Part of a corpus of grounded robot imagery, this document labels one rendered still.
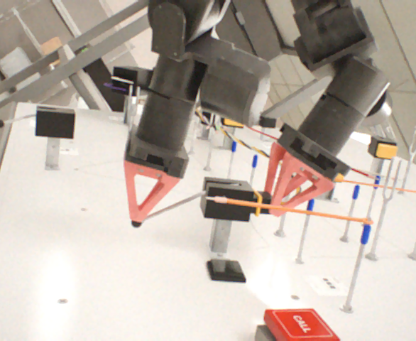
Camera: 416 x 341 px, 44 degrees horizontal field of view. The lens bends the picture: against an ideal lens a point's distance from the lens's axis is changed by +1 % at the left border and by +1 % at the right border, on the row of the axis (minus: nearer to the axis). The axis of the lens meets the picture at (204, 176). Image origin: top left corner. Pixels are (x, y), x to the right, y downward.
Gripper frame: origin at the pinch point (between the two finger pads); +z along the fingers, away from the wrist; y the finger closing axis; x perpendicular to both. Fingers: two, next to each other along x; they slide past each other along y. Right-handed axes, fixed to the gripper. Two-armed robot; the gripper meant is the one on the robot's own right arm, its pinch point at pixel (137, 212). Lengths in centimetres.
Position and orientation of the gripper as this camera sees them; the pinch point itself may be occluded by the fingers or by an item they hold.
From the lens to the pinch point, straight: 62.7
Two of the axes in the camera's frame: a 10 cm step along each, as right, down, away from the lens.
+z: -3.1, 9.2, 2.4
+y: -1.3, -2.9, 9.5
